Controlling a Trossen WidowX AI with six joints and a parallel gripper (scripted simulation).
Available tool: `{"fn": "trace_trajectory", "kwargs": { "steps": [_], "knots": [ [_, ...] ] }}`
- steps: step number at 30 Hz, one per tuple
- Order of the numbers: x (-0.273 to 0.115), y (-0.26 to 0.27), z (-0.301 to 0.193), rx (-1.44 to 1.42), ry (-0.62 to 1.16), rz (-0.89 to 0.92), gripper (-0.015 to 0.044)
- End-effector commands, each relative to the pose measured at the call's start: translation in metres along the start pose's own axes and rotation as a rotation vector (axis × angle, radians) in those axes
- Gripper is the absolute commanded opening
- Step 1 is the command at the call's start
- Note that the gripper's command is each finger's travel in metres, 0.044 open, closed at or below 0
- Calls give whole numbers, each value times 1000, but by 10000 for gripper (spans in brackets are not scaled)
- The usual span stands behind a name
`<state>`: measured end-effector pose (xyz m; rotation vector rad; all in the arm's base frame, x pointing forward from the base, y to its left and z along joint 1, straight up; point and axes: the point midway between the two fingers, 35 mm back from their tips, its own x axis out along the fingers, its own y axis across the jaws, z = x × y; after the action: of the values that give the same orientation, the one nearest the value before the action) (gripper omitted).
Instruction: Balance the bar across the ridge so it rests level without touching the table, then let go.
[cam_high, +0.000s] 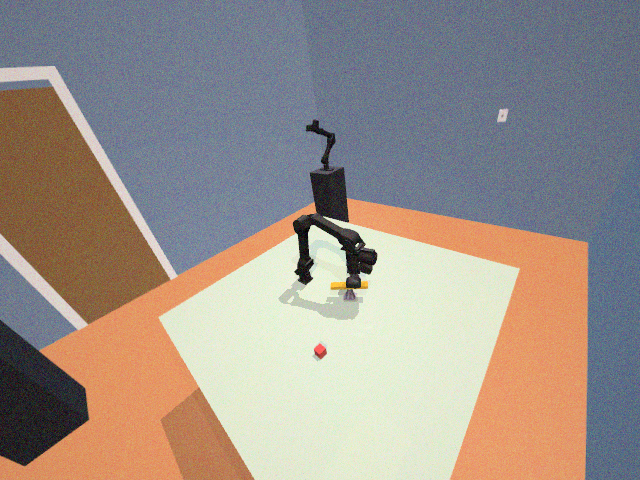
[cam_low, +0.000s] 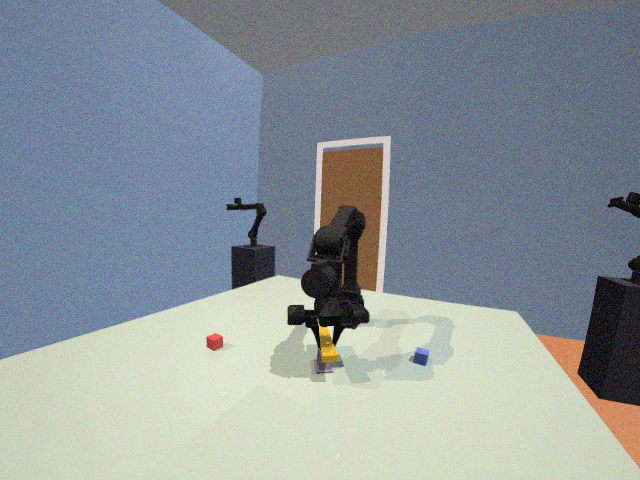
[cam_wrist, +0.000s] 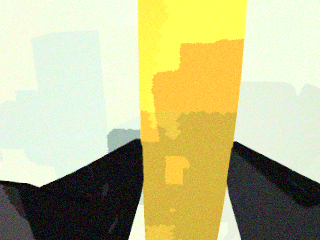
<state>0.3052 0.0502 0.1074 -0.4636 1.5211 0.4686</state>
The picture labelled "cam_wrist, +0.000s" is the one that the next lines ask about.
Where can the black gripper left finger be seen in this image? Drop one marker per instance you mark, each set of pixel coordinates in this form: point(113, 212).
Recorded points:
point(95, 202)

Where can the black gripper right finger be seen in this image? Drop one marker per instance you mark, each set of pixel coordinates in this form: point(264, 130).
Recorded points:
point(269, 200)

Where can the yellow bar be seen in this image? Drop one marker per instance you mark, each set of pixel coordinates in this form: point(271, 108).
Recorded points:
point(190, 57)

